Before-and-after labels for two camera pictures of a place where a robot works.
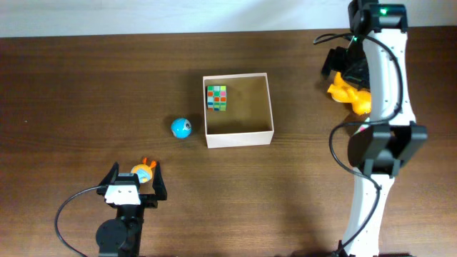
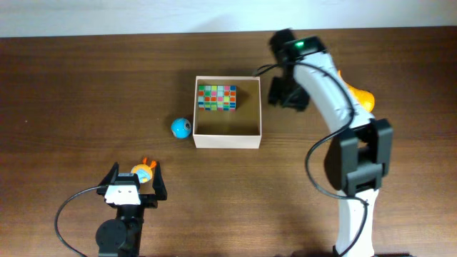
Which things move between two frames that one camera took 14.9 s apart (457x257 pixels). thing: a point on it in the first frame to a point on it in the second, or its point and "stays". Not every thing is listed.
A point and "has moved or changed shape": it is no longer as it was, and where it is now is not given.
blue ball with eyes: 181,128 stays
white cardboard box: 248,119 has moved or changed shape
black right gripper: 330,60 to 285,94
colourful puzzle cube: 216,98 has moved or changed shape
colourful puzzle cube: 363,128 has moved or changed shape
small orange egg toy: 143,171 stays
